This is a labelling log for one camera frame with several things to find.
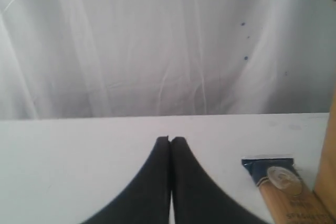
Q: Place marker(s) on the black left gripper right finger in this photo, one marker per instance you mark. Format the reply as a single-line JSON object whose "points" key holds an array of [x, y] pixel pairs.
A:
{"points": [[196, 197]]}

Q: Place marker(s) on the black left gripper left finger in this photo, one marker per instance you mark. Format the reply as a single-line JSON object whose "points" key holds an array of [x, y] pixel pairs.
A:
{"points": [[146, 199]]}

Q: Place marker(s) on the large brown paper bag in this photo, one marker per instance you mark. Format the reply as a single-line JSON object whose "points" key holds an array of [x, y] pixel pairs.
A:
{"points": [[324, 186]]}

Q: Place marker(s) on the spaghetti packet with Italian flag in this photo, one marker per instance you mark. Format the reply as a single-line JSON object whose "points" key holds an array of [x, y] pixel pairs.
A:
{"points": [[284, 192]]}

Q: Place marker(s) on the white backdrop curtain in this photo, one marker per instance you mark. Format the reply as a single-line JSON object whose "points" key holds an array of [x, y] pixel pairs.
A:
{"points": [[108, 58]]}

